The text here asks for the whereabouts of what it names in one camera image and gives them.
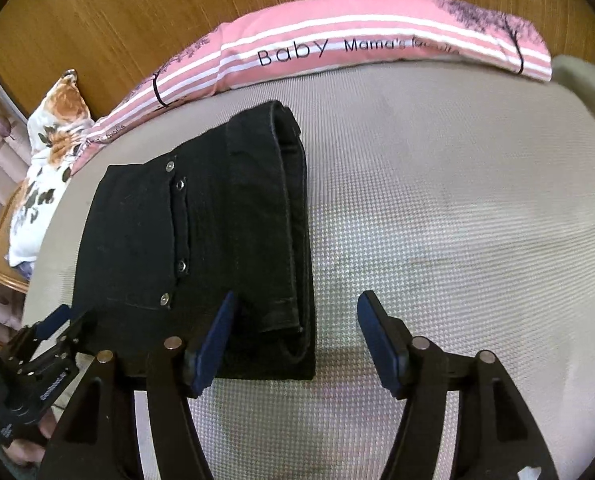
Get rattan chair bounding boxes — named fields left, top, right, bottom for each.
left=0, top=185, right=28, bottom=295

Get floral white orange pillow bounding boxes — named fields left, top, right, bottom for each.
left=8, top=70, right=94, bottom=268

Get beige mattress pad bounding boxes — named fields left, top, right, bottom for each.
left=23, top=62, right=595, bottom=479

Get pink striped pillow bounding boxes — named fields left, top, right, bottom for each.
left=73, top=0, right=552, bottom=170

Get wooden headboard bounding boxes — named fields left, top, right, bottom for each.
left=0, top=0, right=595, bottom=116

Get black jeans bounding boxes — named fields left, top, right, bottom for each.
left=72, top=101, right=316, bottom=380

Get person's left hand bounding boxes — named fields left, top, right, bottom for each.
left=2, top=408, right=57, bottom=467

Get beige blanket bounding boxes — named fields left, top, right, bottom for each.
left=552, top=55, right=595, bottom=118

